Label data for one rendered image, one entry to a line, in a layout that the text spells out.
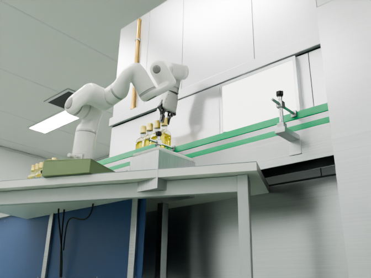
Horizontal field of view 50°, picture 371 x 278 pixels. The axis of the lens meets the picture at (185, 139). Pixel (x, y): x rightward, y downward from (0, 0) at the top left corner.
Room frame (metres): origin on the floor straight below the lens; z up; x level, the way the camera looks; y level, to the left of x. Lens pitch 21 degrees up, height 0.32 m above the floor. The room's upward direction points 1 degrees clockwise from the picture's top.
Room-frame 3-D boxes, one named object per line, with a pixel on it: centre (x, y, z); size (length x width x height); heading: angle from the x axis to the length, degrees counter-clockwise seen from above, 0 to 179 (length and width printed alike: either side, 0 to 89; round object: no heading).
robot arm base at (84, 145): (1.68, 0.46, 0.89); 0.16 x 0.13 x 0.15; 166
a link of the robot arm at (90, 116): (1.68, 0.46, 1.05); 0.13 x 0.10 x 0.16; 141
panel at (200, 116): (1.85, -0.17, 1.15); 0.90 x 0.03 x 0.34; 48
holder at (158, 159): (1.62, 0.07, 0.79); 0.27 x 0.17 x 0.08; 138
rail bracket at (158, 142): (1.75, 0.11, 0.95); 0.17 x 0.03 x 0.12; 138
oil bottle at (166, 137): (1.92, 0.11, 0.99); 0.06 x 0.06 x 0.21; 48
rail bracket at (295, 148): (1.32, -0.36, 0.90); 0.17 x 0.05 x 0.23; 138
